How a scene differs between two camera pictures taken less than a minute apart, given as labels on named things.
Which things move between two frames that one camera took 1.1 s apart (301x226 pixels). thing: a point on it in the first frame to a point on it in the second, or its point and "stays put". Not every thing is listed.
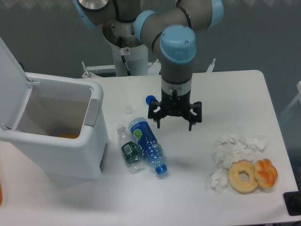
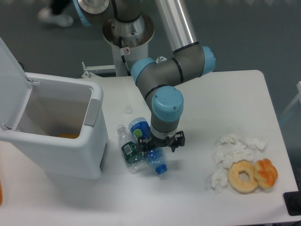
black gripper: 176,102 to 154,141
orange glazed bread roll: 265,172 stays put
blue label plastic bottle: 153,149 stays put
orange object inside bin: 69,135 stays put
